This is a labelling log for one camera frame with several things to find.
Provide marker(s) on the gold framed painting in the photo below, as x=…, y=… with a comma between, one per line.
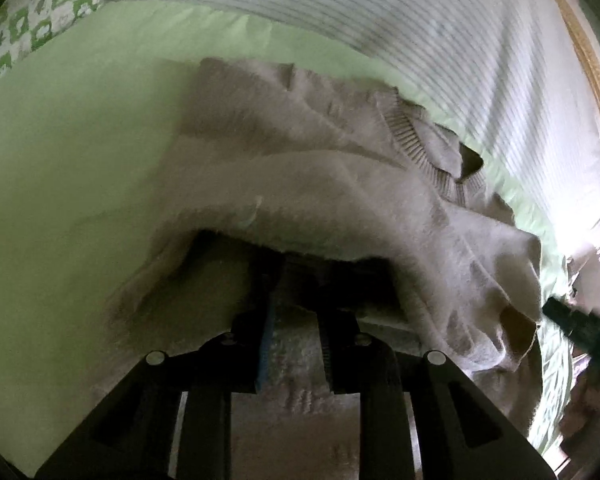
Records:
x=587, y=55

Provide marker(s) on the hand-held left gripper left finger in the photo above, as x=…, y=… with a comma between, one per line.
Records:
x=264, y=355

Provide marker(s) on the light green bed blanket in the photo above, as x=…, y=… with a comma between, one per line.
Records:
x=70, y=185

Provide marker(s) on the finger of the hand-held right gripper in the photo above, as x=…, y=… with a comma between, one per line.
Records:
x=560, y=314

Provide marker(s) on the beige fuzzy sweater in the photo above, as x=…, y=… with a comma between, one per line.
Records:
x=330, y=185

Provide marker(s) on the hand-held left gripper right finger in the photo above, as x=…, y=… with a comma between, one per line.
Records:
x=330, y=355

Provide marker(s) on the white striped pillow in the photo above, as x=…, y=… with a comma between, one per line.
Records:
x=405, y=35

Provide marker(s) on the green checkered pillow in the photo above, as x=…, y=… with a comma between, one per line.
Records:
x=40, y=15

